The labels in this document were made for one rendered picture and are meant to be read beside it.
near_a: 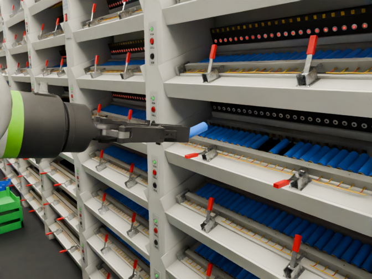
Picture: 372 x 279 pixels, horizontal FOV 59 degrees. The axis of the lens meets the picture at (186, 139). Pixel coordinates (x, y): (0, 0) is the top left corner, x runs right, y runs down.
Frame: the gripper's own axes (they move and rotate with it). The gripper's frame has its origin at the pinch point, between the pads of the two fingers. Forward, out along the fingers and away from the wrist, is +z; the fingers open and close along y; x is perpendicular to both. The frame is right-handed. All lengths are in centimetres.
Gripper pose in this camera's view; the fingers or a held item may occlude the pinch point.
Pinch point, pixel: (169, 133)
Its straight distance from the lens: 61.1
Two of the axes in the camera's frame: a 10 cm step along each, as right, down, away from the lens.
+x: -1.2, 9.9, 1.0
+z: 7.7, 0.3, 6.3
